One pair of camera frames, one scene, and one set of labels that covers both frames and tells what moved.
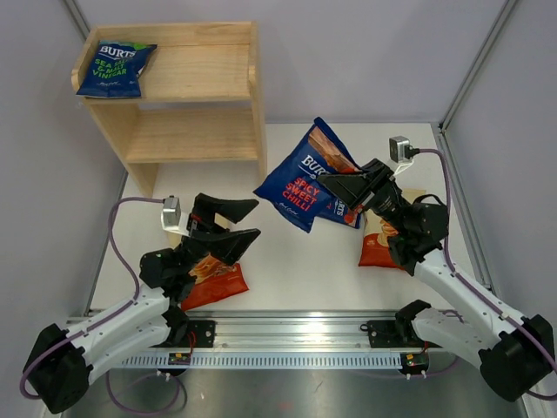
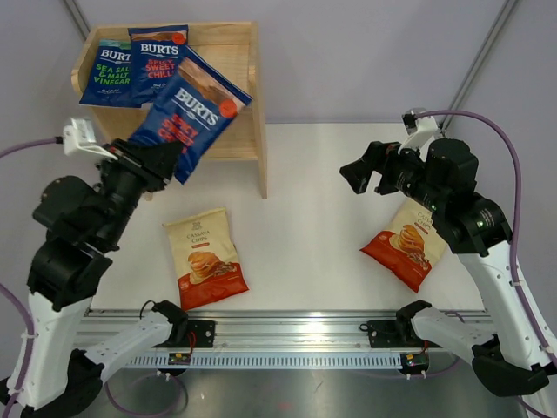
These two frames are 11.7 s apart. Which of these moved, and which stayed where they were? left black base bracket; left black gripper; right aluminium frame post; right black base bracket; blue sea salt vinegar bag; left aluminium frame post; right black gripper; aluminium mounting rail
Moved: right black gripper; left black gripper; blue sea salt vinegar bag
Stayed: left black base bracket; aluminium mounting rail; right black base bracket; left aluminium frame post; right aluminium frame post
